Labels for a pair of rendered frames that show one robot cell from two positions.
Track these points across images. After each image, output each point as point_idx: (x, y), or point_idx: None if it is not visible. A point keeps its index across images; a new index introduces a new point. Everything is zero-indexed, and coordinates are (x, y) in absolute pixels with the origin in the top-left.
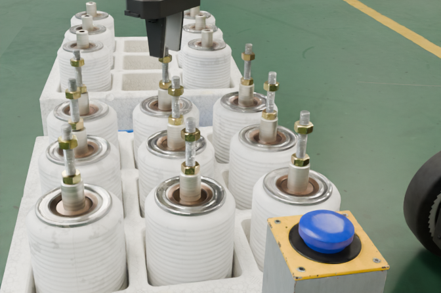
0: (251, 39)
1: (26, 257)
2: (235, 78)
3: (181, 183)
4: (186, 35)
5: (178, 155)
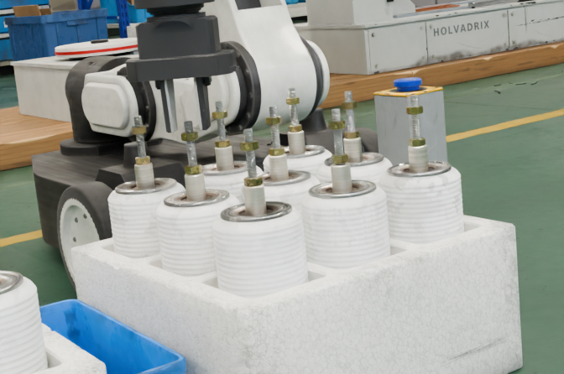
0: None
1: (447, 238)
2: None
3: (360, 146)
4: None
5: (304, 170)
